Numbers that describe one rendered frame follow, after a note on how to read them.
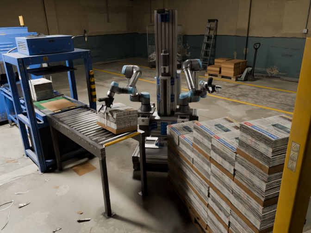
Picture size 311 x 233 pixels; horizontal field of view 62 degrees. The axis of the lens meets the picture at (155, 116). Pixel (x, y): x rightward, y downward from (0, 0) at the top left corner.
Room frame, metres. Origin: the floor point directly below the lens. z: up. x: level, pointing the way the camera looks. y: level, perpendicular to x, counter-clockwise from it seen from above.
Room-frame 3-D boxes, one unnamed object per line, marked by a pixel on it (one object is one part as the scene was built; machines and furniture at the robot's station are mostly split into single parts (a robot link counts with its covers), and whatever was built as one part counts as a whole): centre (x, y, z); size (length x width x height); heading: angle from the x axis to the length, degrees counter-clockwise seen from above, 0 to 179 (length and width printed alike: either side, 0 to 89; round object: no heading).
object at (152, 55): (10.71, -0.44, 0.85); 1.21 x 0.83 x 1.71; 42
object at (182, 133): (2.14, -0.50, 0.42); 1.17 x 0.39 x 0.83; 21
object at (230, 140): (1.75, -0.65, 1.06); 0.37 x 0.28 x 0.01; 112
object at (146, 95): (3.19, 0.13, 0.98); 0.13 x 0.12 x 0.14; 73
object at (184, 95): (3.10, -0.37, 0.98); 0.13 x 0.12 x 0.14; 106
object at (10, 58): (3.60, 1.45, 1.50); 0.94 x 0.68 x 0.10; 132
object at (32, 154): (3.60, 1.45, 0.38); 0.94 x 0.69 x 0.63; 132
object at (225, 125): (2.01, -0.55, 1.06); 0.37 x 0.29 x 0.01; 111
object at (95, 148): (2.67, 0.96, 0.74); 1.34 x 0.05 x 0.12; 42
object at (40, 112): (3.60, 1.45, 0.75); 0.70 x 0.65 x 0.10; 42
